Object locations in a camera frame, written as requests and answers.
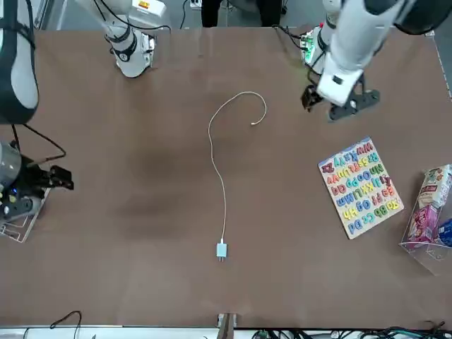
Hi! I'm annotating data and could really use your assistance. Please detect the person's leg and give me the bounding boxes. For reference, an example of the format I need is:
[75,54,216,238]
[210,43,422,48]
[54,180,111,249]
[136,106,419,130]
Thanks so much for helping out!
[259,0,283,26]
[201,0,222,28]

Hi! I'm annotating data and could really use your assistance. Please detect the white snack packet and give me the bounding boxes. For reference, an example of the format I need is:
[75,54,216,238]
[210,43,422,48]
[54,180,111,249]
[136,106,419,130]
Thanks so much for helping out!
[418,164,452,213]

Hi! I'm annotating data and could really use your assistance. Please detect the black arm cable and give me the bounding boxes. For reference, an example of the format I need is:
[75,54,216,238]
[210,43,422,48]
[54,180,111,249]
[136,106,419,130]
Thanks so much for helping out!
[10,122,67,167]
[304,49,331,88]

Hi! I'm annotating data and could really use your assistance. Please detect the pink snack packet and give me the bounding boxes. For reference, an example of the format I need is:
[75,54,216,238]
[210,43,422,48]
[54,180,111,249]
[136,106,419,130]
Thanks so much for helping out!
[408,204,441,244]

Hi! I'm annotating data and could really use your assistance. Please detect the clear acrylic shelf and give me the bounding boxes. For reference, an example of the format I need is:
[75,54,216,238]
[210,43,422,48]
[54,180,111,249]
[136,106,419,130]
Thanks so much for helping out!
[398,164,452,277]

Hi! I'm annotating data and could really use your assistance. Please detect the white charger cable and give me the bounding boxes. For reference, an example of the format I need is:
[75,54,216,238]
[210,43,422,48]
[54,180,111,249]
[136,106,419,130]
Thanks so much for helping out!
[207,91,268,245]

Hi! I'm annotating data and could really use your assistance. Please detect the white box with yellow label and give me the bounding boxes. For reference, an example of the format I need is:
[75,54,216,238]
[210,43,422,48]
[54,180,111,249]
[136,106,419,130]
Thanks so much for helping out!
[129,0,167,21]

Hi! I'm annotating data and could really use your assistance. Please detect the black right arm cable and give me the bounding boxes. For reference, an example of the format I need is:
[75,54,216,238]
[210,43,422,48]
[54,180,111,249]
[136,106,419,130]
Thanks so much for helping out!
[10,122,67,167]

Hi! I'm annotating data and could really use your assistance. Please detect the clear acrylic stand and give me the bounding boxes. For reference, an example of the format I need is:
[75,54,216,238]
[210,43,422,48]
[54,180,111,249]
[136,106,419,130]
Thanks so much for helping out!
[0,186,51,244]

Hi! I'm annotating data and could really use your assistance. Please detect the tangled black cables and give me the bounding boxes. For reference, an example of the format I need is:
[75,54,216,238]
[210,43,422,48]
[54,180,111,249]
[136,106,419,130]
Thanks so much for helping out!
[252,319,448,339]

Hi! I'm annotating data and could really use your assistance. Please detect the black left foot cable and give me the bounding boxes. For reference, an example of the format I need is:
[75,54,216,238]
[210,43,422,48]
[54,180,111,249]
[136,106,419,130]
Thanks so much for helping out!
[270,23,308,50]

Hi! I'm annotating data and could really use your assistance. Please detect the wooden alphabet puzzle board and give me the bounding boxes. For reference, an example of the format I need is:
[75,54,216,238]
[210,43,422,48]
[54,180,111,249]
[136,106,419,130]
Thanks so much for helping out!
[317,136,405,241]

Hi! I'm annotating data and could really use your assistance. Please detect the aluminium post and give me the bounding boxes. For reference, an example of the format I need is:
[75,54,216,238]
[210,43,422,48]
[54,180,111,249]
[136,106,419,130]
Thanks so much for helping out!
[216,312,239,339]

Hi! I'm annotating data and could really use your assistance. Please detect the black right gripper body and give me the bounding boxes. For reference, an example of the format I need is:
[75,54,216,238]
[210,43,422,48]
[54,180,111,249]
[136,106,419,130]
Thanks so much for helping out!
[19,164,54,194]

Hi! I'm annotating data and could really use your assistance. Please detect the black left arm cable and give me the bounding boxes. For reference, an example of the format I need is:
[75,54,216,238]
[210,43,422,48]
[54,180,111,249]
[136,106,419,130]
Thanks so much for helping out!
[304,49,331,88]

